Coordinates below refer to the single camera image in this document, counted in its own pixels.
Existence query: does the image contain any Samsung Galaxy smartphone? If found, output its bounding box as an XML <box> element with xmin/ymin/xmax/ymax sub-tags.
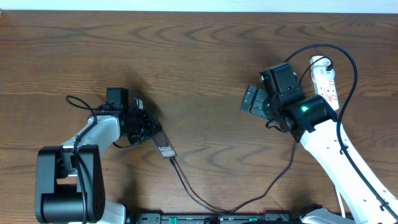
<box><xmin>151</xmin><ymin>131</ymin><xmax>177</xmax><ymax>159</ymax></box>

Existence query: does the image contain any black charging cable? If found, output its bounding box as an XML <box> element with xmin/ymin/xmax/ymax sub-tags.
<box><xmin>168</xmin><ymin>56</ymin><xmax>334</xmax><ymax>215</ymax></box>

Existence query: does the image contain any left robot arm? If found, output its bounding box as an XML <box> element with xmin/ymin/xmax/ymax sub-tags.
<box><xmin>35</xmin><ymin>87</ymin><xmax>162</xmax><ymax>223</ymax></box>

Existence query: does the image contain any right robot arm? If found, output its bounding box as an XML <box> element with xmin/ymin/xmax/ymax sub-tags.
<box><xmin>241</xmin><ymin>57</ymin><xmax>397</xmax><ymax>223</ymax></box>

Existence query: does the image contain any white USB charger adapter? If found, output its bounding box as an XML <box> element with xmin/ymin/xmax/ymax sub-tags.
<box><xmin>310</xmin><ymin>55</ymin><xmax>335</xmax><ymax>79</ymax></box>

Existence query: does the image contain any white power strip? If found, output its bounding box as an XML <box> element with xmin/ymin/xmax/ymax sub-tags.
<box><xmin>311</xmin><ymin>67</ymin><xmax>340</xmax><ymax>111</ymax></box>

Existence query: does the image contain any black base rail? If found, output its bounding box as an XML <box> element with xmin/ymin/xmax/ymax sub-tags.
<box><xmin>125</xmin><ymin>213</ymin><xmax>301</xmax><ymax>224</ymax></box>

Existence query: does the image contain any white power strip cord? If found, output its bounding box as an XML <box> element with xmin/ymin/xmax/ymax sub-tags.
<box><xmin>335</xmin><ymin>186</ymin><xmax>347</xmax><ymax>218</ymax></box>

